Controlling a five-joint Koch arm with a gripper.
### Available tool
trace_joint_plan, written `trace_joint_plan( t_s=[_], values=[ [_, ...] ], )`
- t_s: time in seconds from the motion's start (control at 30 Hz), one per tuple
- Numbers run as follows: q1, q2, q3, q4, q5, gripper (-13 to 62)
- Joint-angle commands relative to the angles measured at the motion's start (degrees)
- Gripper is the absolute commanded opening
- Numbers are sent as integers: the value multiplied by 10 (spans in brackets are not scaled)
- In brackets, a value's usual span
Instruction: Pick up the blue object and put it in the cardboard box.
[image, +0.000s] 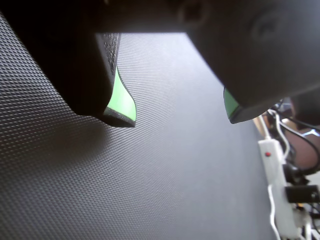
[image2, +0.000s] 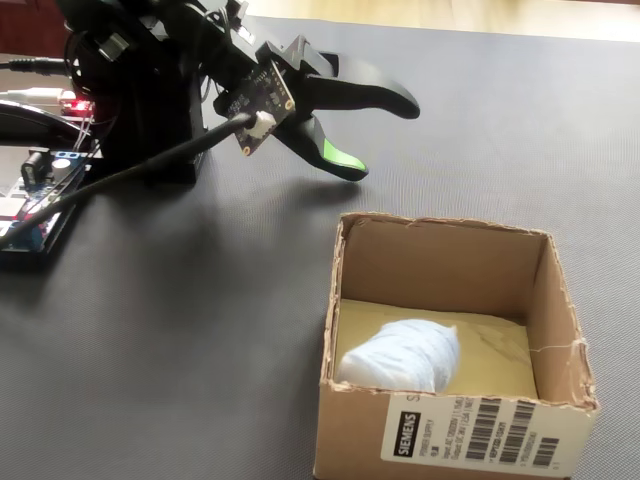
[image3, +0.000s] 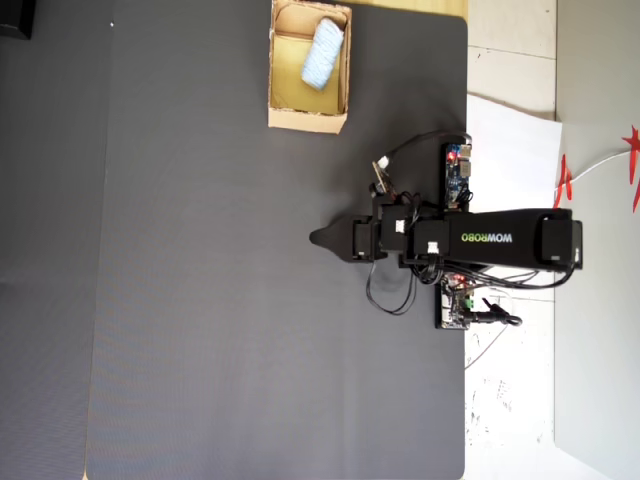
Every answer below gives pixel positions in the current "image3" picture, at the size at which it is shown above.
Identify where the white string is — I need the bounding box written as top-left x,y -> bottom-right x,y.
554,149 -> 632,194

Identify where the black box-shaped object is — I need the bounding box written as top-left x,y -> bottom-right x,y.
0,0 -> 37,41

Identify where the black power plug cable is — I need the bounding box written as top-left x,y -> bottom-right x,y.
464,297 -> 524,329

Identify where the small red paper cutout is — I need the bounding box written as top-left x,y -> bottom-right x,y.
553,153 -> 575,211

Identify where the open brown cardboard box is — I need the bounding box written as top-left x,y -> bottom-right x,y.
267,0 -> 354,135

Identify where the thin black looped wire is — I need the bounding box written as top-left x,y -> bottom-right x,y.
366,259 -> 419,317

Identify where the bare camera circuit board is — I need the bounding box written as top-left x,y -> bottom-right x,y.
370,156 -> 395,197

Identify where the gray board sheet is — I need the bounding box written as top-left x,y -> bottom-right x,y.
552,121 -> 640,479

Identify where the blue controller circuit board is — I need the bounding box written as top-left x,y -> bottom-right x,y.
438,142 -> 475,212

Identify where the large red paper cutout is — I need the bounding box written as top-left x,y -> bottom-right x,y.
621,126 -> 640,214

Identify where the light blue yarn block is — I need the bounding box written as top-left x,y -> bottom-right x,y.
301,17 -> 346,94

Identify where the lower circuit board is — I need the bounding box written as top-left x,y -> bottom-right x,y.
433,272 -> 476,331

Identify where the white paper sheet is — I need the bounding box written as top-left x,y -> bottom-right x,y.
464,92 -> 564,480

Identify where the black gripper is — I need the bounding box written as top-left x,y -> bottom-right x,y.
308,198 -> 416,264

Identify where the large dark gray mat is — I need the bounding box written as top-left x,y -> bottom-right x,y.
84,0 -> 470,480

